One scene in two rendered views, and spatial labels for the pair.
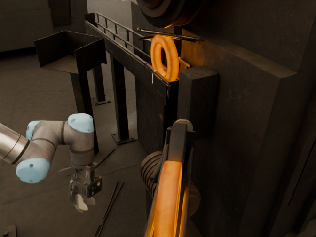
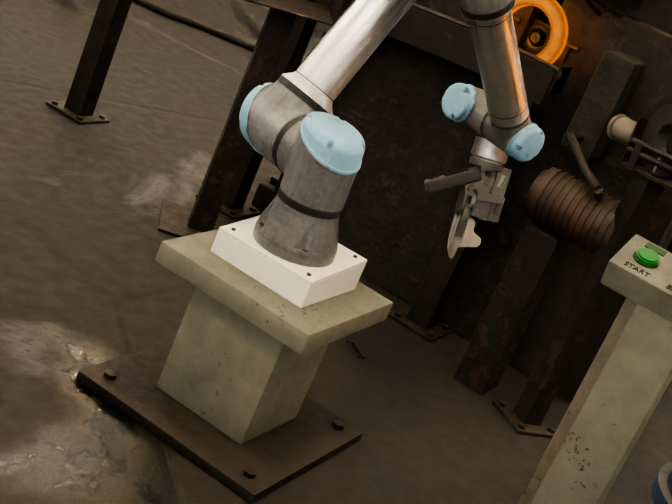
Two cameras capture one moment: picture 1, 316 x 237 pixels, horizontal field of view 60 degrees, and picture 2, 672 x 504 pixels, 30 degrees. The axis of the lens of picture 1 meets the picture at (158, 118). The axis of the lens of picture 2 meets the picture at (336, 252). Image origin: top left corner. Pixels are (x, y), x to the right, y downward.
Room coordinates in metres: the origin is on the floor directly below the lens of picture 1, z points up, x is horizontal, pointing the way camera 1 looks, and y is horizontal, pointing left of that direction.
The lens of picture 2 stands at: (-1.08, 2.09, 1.11)
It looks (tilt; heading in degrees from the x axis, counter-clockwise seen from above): 19 degrees down; 318
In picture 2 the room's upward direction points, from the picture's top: 23 degrees clockwise
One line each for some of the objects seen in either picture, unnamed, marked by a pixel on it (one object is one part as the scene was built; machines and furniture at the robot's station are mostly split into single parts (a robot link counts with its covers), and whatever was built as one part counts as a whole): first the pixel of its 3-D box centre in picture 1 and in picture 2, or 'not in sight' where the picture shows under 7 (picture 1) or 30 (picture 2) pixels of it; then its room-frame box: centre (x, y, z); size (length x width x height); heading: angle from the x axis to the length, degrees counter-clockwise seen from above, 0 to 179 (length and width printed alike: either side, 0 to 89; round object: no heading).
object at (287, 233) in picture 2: not in sight; (302, 220); (0.52, 0.76, 0.40); 0.15 x 0.15 x 0.10
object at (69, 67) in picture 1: (81, 103); (241, 93); (1.31, 0.43, 0.36); 0.26 x 0.20 x 0.72; 61
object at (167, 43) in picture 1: (163, 59); (527, 31); (0.98, -0.02, 0.75); 0.18 x 0.03 x 0.18; 24
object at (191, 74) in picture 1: (196, 104); (603, 104); (0.77, -0.13, 0.68); 0.11 x 0.08 x 0.24; 116
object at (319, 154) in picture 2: not in sight; (322, 159); (0.52, 0.77, 0.52); 0.13 x 0.12 x 0.14; 4
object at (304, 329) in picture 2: not in sight; (278, 282); (0.52, 0.76, 0.28); 0.32 x 0.32 x 0.04; 26
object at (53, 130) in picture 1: (46, 136); (476, 109); (0.66, 0.34, 0.63); 0.11 x 0.11 x 0.08; 4
